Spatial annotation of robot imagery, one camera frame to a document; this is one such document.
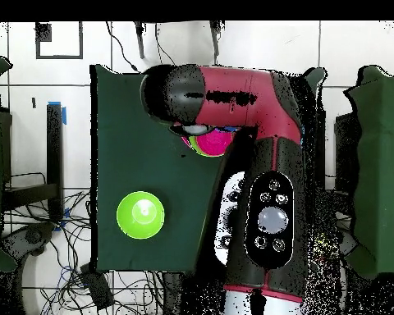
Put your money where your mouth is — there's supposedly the black power strip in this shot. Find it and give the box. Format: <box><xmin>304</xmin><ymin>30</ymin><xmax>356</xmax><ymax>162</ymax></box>
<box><xmin>79</xmin><ymin>263</ymin><xmax>115</xmax><ymax>311</ymax></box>

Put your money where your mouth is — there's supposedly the tangle of cables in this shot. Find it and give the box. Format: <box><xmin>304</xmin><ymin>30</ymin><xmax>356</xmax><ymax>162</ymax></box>
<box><xmin>2</xmin><ymin>171</ymin><xmax>162</xmax><ymax>315</ymax></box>

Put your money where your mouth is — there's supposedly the green bowl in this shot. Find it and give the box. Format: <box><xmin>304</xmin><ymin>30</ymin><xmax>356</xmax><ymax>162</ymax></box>
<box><xmin>187</xmin><ymin>135</ymin><xmax>222</xmax><ymax>158</ymax></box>
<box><xmin>116</xmin><ymin>190</ymin><xmax>166</xmax><ymax>240</ymax></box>

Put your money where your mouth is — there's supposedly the small crimson bowl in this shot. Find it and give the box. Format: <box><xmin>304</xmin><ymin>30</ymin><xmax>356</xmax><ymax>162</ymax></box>
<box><xmin>195</xmin><ymin>129</ymin><xmax>236</xmax><ymax>157</ymax></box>

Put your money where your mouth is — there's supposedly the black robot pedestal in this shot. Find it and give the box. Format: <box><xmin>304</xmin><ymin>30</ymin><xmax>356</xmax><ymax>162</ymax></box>
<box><xmin>162</xmin><ymin>271</ymin><xmax>188</xmax><ymax>315</ymax></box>

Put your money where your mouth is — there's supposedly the black cable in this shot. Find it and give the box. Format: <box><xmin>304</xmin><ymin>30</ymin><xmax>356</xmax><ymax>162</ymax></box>
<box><xmin>105</xmin><ymin>21</ymin><xmax>140</xmax><ymax>74</ymax></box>

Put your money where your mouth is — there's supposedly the grey square frame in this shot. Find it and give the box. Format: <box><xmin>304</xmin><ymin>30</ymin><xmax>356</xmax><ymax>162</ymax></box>
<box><xmin>34</xmin><ymin>21</ymin><xmax>84</xmax><ymax>61</ymax></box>

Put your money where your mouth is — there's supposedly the black metal stand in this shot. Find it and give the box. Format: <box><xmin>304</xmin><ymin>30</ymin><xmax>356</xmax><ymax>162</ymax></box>
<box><xmin>1</xmin><ymin>103</ymin><xmax>65</xmax><ymax>222</ymax></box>
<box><xmin>333</xmin><ymin>111</ymin><xmax>357</xmax><ymax>198</ymax></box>

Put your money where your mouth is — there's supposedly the dark green tablecloth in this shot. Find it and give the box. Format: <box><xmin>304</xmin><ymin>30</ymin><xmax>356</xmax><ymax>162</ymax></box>
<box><xmin>89</xmin><ymin>63</ymin><xmax>328</xmax><ymax>275</ymax></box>

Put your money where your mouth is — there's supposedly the black stand leg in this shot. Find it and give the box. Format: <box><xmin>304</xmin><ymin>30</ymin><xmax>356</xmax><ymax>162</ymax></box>
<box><xmin>133</xmin><ymin>21</ymin><xmax>146</xmax><ymax>60</ymax></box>
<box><xmin>208</xmin><ymin>21</ymin><xmax>222</xmax><ymax>57</ymax></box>

